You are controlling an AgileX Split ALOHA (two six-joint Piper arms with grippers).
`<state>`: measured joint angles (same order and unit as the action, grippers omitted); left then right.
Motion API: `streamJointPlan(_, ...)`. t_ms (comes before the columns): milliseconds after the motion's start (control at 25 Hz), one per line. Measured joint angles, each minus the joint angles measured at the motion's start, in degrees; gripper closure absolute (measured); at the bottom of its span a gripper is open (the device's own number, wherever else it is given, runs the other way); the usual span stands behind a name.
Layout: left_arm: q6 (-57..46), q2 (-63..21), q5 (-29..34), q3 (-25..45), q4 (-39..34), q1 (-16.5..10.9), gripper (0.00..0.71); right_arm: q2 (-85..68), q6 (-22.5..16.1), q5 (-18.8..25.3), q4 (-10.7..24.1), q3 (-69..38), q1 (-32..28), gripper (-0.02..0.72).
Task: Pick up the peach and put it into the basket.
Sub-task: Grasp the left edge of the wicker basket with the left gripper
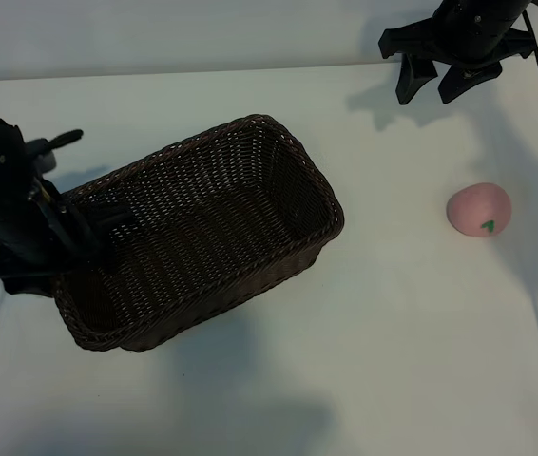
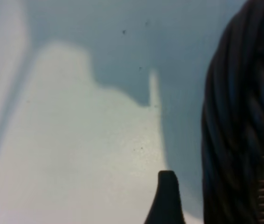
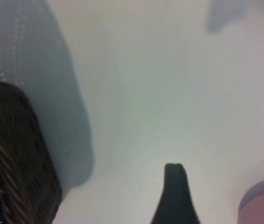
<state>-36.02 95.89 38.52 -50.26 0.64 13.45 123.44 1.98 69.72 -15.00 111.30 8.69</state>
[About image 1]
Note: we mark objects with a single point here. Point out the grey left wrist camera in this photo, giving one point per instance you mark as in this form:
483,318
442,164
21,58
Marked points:
46,159

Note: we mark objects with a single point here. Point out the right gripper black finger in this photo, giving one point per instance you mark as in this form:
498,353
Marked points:
468,81
414,76

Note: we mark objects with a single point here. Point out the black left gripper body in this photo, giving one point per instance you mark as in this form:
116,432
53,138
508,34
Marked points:
7,204

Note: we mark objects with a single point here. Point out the pink peach with green leaf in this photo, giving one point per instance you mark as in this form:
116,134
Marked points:
475,206

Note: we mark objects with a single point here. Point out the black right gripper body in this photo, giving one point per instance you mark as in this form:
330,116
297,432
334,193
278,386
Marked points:
471,35

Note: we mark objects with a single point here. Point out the dark brown wicker basket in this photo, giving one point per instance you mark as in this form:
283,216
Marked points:
202,214

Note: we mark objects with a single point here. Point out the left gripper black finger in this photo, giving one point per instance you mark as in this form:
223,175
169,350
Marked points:
31,284
112,218

